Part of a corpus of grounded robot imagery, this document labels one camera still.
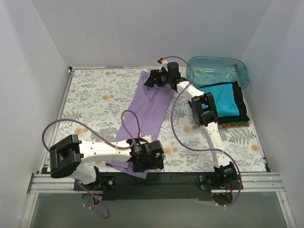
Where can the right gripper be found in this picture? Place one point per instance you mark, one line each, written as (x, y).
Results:
(157, 78)

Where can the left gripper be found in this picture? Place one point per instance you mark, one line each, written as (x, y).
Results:
(155, 154)

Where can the purple t shirt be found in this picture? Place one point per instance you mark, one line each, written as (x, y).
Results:
(150, 105)

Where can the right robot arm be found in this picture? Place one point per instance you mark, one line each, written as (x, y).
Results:
(205, 116)

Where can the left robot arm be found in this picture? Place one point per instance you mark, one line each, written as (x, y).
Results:
(74, 158)

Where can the teal plastic bin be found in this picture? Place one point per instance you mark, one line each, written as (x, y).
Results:
(211, 70)

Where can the teal folded t shirt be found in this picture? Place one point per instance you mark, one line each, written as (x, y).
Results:
(224, 99)

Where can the floral table mat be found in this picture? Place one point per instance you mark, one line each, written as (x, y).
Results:
(97, 98)

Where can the green folded t shirt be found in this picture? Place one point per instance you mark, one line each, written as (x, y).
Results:
(235, 124)

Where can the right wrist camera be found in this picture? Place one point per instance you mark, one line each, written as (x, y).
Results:
(163, 64)

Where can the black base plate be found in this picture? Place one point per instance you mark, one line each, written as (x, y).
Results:
(157, 185)

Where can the aluminium frame rail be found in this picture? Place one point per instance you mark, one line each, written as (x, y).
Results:
(252, 182)

